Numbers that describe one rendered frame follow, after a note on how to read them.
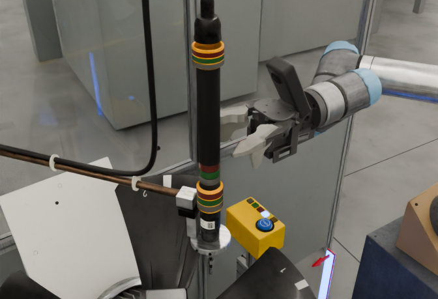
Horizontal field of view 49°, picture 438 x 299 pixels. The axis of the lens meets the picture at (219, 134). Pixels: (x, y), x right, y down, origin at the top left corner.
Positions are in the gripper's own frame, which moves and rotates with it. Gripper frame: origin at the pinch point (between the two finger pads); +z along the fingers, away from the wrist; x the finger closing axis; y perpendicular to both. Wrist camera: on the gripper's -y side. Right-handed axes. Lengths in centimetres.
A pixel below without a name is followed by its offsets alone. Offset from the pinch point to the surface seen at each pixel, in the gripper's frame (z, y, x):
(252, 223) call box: -32, 58, 27
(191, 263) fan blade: 2.4, 32.5, 5.7
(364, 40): -125, 38, 70
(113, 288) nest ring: 14, 48, 22
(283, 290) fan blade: -17, 47, -1
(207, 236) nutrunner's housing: 3.4, 18.5, -1.4
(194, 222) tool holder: 4.6, 16.2, 0.5
